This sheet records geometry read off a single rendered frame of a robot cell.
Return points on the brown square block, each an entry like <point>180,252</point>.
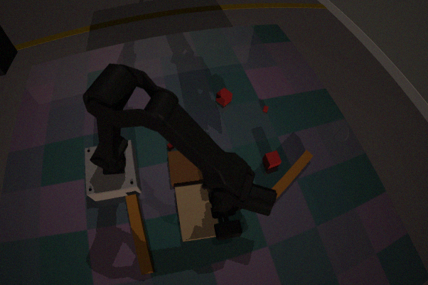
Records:
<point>182,171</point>

